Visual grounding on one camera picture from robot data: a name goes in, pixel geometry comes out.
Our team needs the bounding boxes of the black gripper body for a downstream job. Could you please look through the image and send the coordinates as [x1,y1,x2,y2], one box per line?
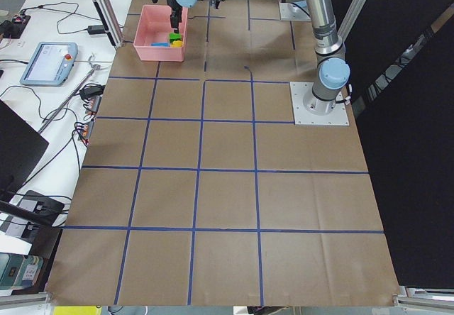
[166,0,182,15]

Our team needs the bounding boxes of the yellow toy block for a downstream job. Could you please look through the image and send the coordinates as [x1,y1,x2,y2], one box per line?
[170,40,184,48]

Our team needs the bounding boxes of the metal rod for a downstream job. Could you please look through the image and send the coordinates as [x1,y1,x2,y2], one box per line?
[38,62,101,134]

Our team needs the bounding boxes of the blue toy block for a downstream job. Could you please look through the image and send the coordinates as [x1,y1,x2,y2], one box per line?
[150,42,171,48]

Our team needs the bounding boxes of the teach pendant tablet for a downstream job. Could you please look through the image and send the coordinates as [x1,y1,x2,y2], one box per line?
[20,42,78,87]

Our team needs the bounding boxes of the black monitor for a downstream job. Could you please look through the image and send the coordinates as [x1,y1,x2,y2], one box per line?
[1,101,49,201]

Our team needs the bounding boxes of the green toy block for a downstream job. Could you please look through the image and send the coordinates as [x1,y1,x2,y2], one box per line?
[169,33,182,44]

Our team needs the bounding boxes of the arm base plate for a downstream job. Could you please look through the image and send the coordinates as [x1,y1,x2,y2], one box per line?
[289,82,350,126]
[279,1,311,22]

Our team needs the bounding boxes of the pink plastic box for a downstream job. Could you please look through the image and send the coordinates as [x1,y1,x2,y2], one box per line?
[133,5,188,62]

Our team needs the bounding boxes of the aluminium frame post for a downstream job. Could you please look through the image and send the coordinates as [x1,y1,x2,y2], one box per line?
[92,0,123,49]

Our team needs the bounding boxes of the black power adapter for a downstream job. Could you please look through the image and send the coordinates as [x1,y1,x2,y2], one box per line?
[87,25,106,35]

